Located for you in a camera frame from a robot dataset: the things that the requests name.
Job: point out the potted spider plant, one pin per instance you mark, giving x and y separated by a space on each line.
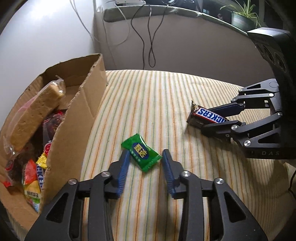
243 15

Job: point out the round jelly cup snack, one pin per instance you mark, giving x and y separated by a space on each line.
30 184

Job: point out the packaged sliced bread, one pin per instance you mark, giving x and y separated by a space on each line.
30 116

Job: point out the yellow candy packet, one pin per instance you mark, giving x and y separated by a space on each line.
42 161

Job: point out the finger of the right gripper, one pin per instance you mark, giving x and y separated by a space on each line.
231 132
240 101

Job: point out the green candy packet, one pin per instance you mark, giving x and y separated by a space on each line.
145 156

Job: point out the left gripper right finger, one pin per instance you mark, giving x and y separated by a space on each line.
209 204

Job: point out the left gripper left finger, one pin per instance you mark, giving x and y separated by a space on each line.
62 218

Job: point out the Snickers bar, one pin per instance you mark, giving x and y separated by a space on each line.
200 116

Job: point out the red chocolate cake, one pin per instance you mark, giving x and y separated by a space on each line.
7 178

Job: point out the dark chocolate wafer bar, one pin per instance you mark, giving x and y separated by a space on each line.
40 176

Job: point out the brown cardboard box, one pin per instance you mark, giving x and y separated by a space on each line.
86 81

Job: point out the white power strip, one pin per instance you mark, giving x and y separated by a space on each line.
129 2

